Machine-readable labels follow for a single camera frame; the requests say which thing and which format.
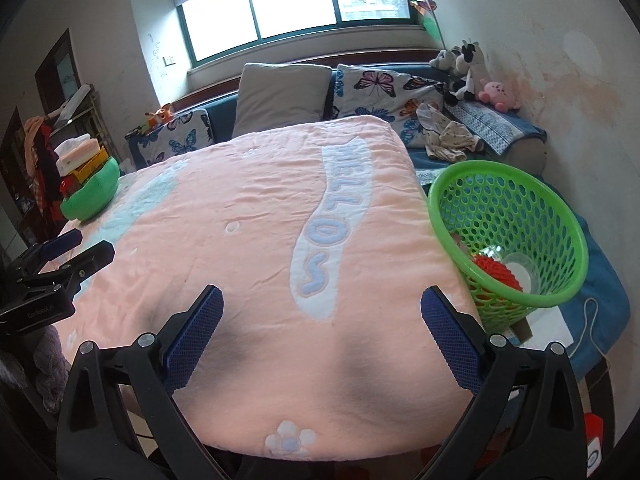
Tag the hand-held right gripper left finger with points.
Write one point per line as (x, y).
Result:
(192, 340)

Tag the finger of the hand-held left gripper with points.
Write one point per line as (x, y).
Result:
(60, 245)
(90, 260)

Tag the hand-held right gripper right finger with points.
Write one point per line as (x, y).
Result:
(450, 340)

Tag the red foam mesh net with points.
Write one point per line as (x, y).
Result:
(495, 270)

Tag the clear round plastic lid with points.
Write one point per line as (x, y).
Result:
(525, 275)

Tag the green plastic basket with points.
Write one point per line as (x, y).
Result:
(505, 165)

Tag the green bowl with sponges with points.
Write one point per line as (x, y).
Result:
(95, 195)

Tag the grey fuzzy cloth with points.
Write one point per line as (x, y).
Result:
(47, 370)

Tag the yellow box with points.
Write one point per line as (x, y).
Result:
(90, 165)

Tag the pink white tissue pack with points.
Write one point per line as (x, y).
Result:
(75, 150)

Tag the white flat box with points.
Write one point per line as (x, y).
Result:
(552, 327)

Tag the red clothes pile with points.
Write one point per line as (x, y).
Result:
(37, 140)

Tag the metal storage rack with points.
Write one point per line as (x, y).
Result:
(95, 115)

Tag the small butterfly print pillow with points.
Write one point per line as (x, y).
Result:
(175, 135)

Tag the pink fleece blanket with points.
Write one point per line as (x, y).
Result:
(225, 185)

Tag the orange fox plush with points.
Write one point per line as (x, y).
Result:
(160, 114)

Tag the blue sofa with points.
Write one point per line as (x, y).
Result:
(600, 270)

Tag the small patterned cloth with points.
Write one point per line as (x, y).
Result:
(425, 176)

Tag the dark wooden door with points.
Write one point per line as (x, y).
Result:
(60, 70)

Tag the red white object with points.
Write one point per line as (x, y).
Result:
(594, 440)

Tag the grey sofa armrest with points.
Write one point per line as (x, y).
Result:
(527, 157)

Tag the crumpled cream clothes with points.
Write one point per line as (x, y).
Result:
(450, 135)

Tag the blue white patterned cloth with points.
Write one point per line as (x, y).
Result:
(490, 120)

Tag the pink plush toy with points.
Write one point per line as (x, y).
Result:
(497, 94)

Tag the grey pillow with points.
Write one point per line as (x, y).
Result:
(280, 95)

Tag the large butterfly print pillow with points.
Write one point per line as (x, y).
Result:
(375, 90)

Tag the cow plush toy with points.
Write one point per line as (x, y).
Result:
(472, 67)

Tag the grey plush toy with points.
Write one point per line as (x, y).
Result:
(444, 60)

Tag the green framed window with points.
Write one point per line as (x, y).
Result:
(290, 0)

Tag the colourful pinwheel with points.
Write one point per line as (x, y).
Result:
(422, 5)

